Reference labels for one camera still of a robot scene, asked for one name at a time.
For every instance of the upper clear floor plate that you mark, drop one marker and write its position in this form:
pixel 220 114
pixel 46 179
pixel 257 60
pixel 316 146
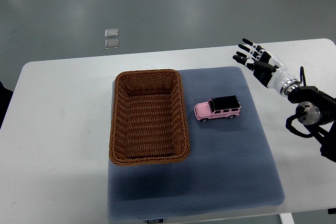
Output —
pixel 111 32

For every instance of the brown wicker basket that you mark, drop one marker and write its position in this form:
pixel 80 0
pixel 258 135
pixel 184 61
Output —
pixel 148 119

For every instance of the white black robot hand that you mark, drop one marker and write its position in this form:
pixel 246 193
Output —
pixel 266 67

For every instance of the white table leg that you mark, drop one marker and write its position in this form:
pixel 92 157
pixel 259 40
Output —
pixel 286 217

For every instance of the blue grey foam mat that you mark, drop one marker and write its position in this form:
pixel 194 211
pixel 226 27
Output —
pixel 230 165

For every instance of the pink toy car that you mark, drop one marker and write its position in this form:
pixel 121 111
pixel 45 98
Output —
pixel 216 108

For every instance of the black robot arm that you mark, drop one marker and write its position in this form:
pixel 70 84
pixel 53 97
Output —
pixel 314 116

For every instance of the black label tag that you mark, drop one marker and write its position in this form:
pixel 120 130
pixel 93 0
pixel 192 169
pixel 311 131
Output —
pixel 154 221

